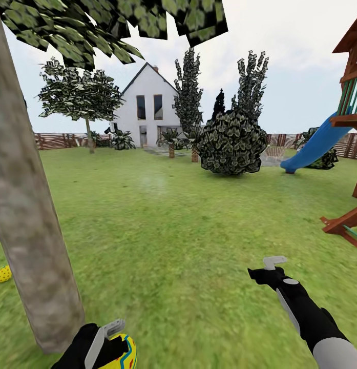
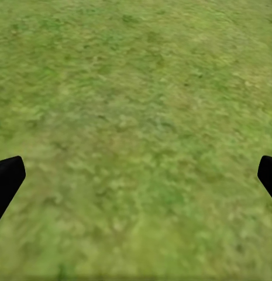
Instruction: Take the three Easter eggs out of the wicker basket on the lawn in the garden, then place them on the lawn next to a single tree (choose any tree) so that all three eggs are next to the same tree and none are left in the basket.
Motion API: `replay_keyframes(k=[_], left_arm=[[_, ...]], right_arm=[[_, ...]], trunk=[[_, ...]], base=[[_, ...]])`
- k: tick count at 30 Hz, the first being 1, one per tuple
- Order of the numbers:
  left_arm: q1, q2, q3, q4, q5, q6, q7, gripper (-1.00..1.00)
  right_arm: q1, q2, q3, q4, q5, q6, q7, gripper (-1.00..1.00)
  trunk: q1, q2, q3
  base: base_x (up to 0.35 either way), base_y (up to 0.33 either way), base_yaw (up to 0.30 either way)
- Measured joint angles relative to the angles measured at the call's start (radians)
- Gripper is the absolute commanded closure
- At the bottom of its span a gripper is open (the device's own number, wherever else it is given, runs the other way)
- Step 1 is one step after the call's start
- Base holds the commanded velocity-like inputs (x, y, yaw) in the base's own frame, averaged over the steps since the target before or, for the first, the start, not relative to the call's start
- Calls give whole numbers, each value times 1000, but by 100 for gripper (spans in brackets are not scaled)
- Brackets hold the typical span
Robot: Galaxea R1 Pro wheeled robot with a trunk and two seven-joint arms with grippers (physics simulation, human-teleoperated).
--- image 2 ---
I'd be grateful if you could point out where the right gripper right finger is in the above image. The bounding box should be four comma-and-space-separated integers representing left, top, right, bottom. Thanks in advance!
257, 155, 272, 196

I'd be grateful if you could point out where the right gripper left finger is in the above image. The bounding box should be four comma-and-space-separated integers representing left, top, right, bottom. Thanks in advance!
0, 156, 26, 219

